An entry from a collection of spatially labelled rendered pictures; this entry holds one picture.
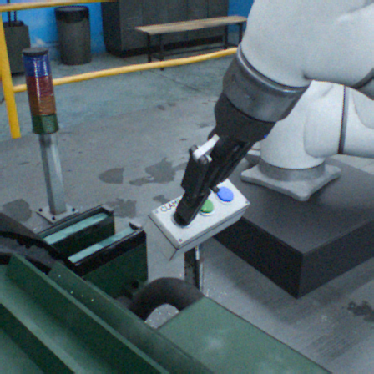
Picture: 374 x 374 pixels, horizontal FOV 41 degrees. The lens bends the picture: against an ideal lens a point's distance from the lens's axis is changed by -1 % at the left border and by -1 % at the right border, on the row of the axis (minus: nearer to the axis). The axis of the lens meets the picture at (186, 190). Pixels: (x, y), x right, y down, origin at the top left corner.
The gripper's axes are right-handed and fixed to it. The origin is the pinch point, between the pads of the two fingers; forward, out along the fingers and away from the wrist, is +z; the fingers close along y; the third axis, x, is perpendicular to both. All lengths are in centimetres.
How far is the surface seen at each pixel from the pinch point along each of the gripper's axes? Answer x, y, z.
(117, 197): -31, -26, 52
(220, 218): 3.1, -6.0, 4.6
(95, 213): -20.4, -5.8, 32.7
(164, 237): 0.6, 3.5, 6.4
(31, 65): -53, -8, 20
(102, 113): -202, -198, 239
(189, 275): 5.2, -3.7, 17.5
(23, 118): -234, -144, 256
